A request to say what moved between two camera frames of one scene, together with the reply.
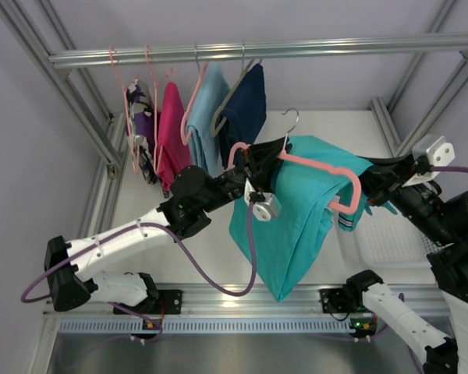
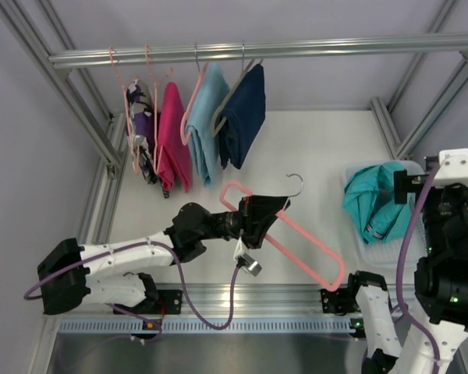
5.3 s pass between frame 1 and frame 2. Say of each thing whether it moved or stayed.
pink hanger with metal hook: moved
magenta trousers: stayed
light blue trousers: stayed
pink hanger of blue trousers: stayed
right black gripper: moved
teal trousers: moved
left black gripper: moved
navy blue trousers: stayed
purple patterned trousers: stayed
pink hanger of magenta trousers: stayed
